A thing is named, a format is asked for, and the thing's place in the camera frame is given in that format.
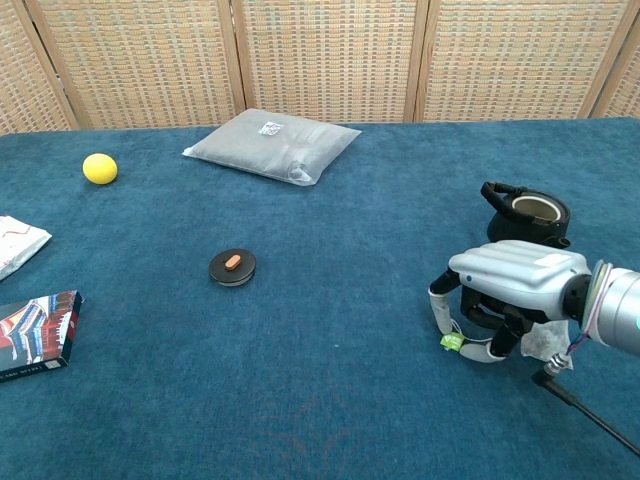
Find small black round disc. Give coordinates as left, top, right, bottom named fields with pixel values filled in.
left=208, top=248, right=258, bottom=288

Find pyramid tea bag green tag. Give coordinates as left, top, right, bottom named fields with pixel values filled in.
left=439, top=319, right=571, bottom=362

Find grey plastic pouch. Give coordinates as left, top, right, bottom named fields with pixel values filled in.
left=181, top=108, right=363, bottom=188

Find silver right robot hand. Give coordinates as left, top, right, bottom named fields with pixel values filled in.
left=428, top=239, right=594, bottom=364

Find red blue printed box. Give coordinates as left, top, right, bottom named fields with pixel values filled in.
left=0, top=289, right=85, bottom=384

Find blue table cloth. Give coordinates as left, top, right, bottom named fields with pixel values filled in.
left=0, top=116, right=640, bottom=480

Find woven wooden folding screen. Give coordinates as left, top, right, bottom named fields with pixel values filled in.
left=0, top=0, right=640, bottom=136

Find white tissue pack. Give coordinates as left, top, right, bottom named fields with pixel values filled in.
left=0, top=215, right=53, bottom=282

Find yellow ball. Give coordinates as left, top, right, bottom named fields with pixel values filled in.
left=82, top=153, right=119, bottom=186

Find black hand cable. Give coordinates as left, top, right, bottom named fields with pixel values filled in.
left=531, top=349, right=640, bottom=459

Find small black cup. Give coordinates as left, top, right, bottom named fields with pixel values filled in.
left=480, top=180, right=572, bottom=250

